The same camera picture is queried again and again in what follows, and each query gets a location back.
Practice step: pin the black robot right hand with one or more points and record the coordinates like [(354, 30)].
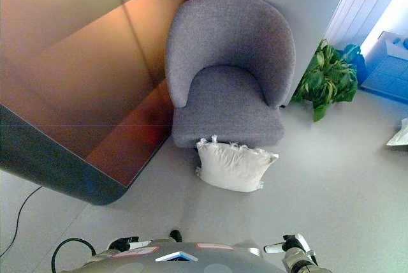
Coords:
[(291, 243)]

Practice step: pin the white flat packet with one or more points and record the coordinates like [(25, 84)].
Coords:
[(400, 136)]

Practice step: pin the brown wooden cabinet dark edge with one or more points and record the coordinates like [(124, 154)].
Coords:
[(79, 72)]

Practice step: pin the grey fabric armchair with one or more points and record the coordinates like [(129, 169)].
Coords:
[(229, 49)]

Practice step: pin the silver robot left leg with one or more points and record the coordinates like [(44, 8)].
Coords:
[(173, 236)]

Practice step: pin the grey robot torso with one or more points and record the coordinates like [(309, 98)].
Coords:
[(178, 260)]

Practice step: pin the white slatted door panel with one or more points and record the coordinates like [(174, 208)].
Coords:
[(354, 2)]

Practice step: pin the green leafy potted plant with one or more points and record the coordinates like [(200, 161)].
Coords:
[(328, 78)]

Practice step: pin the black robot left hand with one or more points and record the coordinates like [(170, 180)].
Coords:
[(134, 243)]

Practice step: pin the white tasselled pillow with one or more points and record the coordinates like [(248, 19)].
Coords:
[(231, 166)]

